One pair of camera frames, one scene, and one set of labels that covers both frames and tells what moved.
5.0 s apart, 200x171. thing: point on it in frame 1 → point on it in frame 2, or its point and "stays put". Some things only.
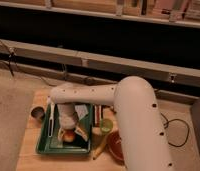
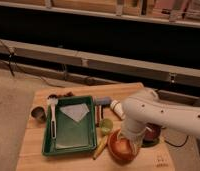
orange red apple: (68, 135) → (122, 148)
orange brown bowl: (114, 146) stays put
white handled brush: (51, 117) stays put
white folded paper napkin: (81, 110) stays put
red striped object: (97, 114) stays put
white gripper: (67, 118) → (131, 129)
